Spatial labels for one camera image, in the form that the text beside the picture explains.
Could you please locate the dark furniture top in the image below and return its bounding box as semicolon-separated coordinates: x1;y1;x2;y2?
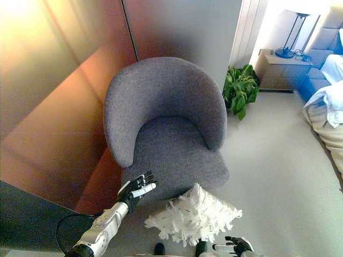
0;180;101;257

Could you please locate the white fluffy cloth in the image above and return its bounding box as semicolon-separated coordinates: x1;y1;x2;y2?
144;183;243;247

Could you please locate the robot right foot black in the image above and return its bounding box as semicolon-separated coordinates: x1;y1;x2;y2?
195;239;207;257

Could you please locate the robot left foot black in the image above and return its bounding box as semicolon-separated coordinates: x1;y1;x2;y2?
154;242;166;257

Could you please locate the table lamp with round base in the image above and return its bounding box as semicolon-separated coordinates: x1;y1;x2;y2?
275;9;313;58

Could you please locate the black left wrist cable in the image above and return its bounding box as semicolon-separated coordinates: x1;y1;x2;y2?
56;212;104;255

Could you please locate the dark cable on nightstand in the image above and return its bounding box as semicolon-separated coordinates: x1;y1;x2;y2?
294;49;313;62

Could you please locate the robot left hand black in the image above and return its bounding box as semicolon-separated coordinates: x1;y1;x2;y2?
116;170;158;214

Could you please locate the padded bed headboard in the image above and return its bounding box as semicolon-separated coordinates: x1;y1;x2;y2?
297;4;343;104

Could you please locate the green leafy potted plant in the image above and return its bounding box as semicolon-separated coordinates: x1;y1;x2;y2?
222;63;260;121

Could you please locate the robot foot black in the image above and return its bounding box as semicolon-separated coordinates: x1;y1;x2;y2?
195;239;207;257
154;242;166;257

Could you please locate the beige nightstand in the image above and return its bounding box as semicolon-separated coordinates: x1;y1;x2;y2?
258;48;314;93

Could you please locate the white bed sheet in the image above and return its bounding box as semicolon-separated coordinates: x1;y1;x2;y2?
305;34;343;129

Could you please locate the beige duvet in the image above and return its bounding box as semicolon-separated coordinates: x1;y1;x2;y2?
302;103;343;193

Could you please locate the gray fabric armchair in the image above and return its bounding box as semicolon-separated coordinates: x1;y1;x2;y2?
103;56;230;201

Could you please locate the robot right hand black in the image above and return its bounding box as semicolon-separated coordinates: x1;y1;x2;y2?
212;236;255;257

